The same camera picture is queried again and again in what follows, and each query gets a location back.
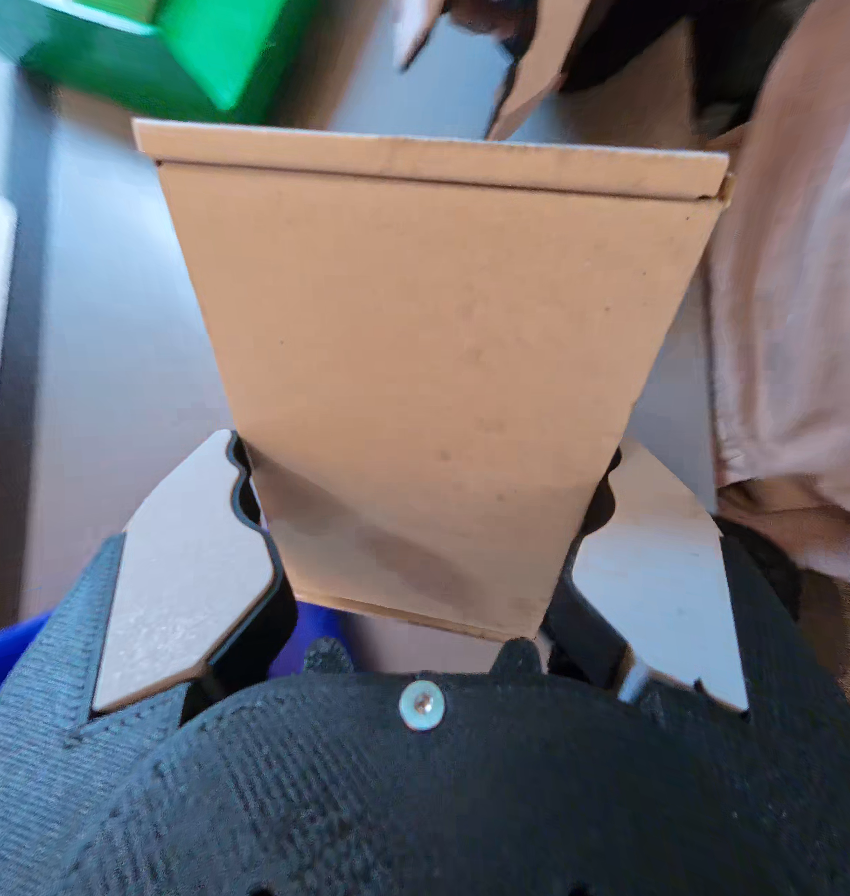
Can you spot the person's pink shirt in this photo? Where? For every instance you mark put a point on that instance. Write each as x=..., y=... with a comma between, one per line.
x=796, y=294

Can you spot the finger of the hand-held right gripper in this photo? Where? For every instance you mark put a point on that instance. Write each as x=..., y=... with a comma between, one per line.
x=419, y=28
x=544, y=63

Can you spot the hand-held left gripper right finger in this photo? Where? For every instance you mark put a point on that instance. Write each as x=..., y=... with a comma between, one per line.
x=666, y=581

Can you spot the brown cardboard box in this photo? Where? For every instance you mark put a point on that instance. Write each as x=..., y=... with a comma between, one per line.
x=439, y=364

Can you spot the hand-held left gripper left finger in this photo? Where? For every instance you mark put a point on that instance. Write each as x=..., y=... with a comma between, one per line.
x=180, y=567

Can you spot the green plastic bin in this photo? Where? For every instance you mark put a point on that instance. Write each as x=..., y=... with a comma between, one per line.
x=152, y=49

